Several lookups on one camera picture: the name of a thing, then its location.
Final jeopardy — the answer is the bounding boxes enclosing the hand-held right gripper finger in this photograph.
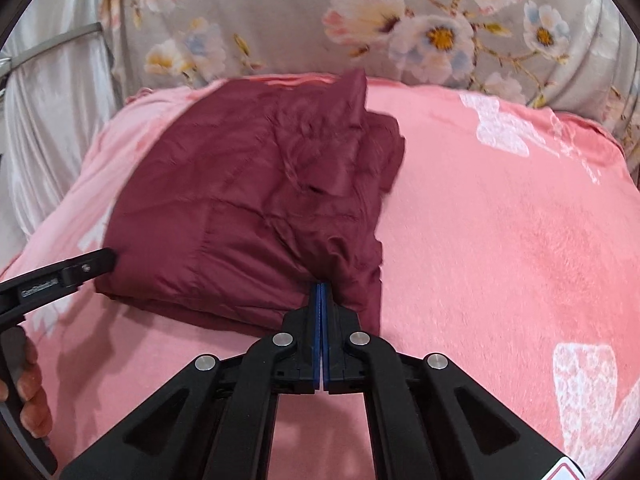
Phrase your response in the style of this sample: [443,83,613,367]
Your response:
[320,283,587,480]
[60,283,322,480]

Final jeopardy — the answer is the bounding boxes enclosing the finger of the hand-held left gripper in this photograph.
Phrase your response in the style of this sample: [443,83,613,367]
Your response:
[59,246,119,289]

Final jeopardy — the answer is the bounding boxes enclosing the maroon quilted jacket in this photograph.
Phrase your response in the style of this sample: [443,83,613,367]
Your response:
[94,67,407,339]

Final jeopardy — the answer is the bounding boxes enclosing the person's left hand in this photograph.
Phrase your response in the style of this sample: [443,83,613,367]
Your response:
[14,331,54,441]

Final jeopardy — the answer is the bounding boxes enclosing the silver satin cloth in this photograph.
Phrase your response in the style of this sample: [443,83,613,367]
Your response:
[0,0,128,268]

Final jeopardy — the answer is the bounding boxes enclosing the pink patterned blanket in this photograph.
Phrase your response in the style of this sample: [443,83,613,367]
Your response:
[0,72,640,480]

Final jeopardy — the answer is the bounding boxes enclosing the grey metal bar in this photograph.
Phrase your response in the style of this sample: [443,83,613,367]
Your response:
[0,22,104,77]

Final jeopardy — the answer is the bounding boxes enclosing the grey floral bedsheet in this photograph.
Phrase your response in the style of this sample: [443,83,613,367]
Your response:
[100,0,640,176]

